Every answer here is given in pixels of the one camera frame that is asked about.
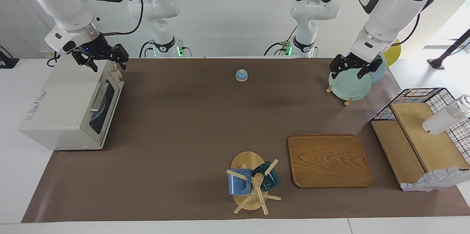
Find oven door with metal handle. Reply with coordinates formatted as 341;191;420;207
89;68;124;150

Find white toaster oven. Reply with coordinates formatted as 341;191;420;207
19;59;124;151

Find wooden plate rack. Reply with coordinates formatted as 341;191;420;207
325;84;354;107

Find large light blue plate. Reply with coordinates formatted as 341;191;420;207
367;53;387;84

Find mint green plate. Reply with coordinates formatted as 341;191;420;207
328;69;372;101

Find yellow plate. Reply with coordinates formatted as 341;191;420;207
383;39;401;67

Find white power strip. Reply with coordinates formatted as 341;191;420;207
40;48;61;59

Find brown table mat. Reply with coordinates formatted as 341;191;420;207
21;58;470;223

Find wooden tray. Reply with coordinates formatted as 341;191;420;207
288;134;375;189

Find black stand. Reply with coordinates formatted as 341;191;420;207
427;28;470;70

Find white cup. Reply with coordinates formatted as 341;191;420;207
422;94;470;135

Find dark green mug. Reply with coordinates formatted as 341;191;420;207
252;161;281;192

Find wooden mug tree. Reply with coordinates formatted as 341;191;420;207
226;151;282;215

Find blue mug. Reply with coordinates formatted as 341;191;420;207
228;168;253;195

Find black base cable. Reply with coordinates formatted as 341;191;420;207
139;40;155;58
264;25;299;57

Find black power strip cable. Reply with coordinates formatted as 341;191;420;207
47;51;61;67

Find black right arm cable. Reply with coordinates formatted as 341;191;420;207
99;0;144;37

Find black wire basket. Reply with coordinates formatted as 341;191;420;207
370;87;470;165

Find black bracket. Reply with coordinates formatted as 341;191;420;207
0;46;19;69

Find wooden shelf with wire mesh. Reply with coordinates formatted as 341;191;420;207
401;167;470;192

